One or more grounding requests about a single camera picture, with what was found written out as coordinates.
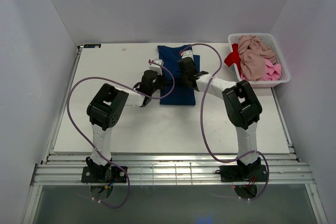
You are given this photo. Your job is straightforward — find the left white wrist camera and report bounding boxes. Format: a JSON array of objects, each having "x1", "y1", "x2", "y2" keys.
[{"x1": 149, "y1": 59, "x2": 164, "y2": 75}]

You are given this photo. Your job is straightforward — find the red t shirt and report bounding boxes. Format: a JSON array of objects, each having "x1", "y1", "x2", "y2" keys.
[{"x1": 224, "y1": 43, "x2": 240, "y2": 69}]

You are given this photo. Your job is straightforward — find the bright pink t shirt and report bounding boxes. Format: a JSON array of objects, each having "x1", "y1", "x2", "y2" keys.
[{"x1": 240, "y1": 58, "x2": 282, "y2": 81}]

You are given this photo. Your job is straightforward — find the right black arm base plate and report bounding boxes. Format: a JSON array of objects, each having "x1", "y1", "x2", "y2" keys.
[{"x1": 216, "y1": 165, "x2": 268, "y2": 183}]

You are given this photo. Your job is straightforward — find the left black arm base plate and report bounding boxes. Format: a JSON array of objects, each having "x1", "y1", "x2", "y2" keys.
[{"x1": 81, "y1": 166, "x2": 128, "y2": 184}]

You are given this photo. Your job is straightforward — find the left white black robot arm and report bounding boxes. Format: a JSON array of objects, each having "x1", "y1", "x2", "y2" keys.
[{"x1": 86, "y1": 70, "x2": 166, "y2": 182}]

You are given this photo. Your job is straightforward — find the dark blue t shirt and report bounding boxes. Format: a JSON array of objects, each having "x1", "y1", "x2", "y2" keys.
[{"x1": 157, "y1": 45, "x2": 196, "y2": 106}]

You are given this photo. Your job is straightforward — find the aluminium frame rails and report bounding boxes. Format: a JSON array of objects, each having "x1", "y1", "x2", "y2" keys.
[{"x1": 31, "y1": 153, "x2": 315, "y2": 186}]

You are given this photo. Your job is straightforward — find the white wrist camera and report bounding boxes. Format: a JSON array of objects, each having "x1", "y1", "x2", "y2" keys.
[
  {"x1": 149, "y1": 59, "x2": 164, "y2": 75},
  {"x1": 180, "y1": 49, "x2": 193, "y2": 59}
]

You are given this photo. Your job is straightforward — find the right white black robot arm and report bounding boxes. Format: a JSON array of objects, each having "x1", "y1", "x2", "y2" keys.
[{"x1": 178, "y1": 57, "x2": 267, "y2": 183}]

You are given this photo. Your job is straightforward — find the blue white label sticker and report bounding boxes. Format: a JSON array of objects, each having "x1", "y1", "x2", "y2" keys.
[{"x1": 83, "y1": 44, "x2": 101, "y2": 48}]

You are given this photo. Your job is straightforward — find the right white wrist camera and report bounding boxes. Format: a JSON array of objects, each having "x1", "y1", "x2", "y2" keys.
[{"x1": 180, "y1": 49, "x2": 193, "y2": 59}]

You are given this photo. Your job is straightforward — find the beige pink t shirt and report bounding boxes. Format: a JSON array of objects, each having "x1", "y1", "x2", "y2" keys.
[{"x1": 238, "y1": 35, "x2": 277, "y2": 81}]

